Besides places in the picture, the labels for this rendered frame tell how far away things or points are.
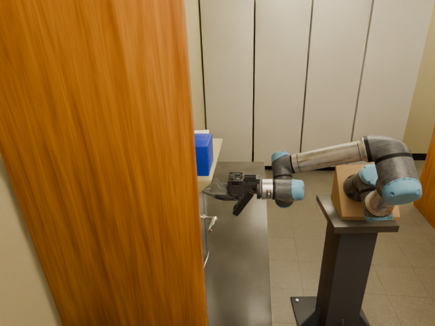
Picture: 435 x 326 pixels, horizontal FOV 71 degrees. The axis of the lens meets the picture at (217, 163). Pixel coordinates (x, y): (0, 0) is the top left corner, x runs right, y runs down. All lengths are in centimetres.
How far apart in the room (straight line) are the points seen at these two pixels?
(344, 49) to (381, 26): 42
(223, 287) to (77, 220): 65
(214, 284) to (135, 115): 82
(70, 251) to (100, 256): 9
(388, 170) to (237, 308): 71
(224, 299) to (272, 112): 302
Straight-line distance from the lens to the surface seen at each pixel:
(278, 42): 384
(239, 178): 110
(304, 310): 249
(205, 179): 83
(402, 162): 117
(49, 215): 96
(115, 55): 70
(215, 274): 136
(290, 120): 403
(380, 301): 272
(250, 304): 126
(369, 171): 158
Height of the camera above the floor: 189
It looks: 25 degrees down
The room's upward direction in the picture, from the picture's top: 2 degrees counter-clockwise
